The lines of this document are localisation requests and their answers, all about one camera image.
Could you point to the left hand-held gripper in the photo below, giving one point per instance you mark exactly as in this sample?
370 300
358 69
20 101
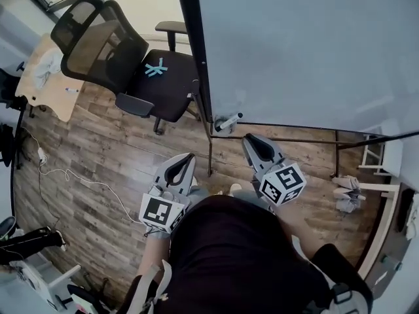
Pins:
161 210

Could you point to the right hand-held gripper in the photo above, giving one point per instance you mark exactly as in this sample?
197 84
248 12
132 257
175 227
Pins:
284 183

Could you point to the white marker with black cap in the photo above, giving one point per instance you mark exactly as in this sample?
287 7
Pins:
229 122

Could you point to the person's left forearm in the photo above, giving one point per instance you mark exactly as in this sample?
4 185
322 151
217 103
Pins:
151 257

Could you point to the person's right forearm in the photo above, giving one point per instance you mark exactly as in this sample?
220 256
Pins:
293 221

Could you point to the white marker with blue cap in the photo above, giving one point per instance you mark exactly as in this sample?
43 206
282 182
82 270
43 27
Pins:
71 90

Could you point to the black metal whiteboard stand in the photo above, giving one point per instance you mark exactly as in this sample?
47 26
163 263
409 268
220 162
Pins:
209 142

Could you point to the folded beige umbrella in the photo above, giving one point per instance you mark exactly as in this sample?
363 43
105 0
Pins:
348 193

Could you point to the black mesh office chair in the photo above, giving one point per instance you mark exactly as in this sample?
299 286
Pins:
157 77

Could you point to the person's black shirt torso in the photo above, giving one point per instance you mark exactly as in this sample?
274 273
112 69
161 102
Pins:
235 260

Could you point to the light blue tape strips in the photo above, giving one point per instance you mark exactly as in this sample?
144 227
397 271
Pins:
156 68

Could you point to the large whiteboard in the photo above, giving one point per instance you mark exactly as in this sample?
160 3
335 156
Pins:
311 47

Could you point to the white wooden stool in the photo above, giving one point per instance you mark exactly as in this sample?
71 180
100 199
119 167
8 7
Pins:
389 155

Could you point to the white power adapter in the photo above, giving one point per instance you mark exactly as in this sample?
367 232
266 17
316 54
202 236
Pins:
42 154

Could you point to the light wooden desk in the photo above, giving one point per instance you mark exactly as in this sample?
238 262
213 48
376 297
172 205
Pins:
59 103

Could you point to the brown wooden cabinet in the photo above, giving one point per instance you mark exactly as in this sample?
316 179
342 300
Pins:
393 240

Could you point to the white crumpled cloth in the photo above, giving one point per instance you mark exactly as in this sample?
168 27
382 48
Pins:
47 67

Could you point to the black swivel chair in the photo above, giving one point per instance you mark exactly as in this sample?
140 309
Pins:
10 87

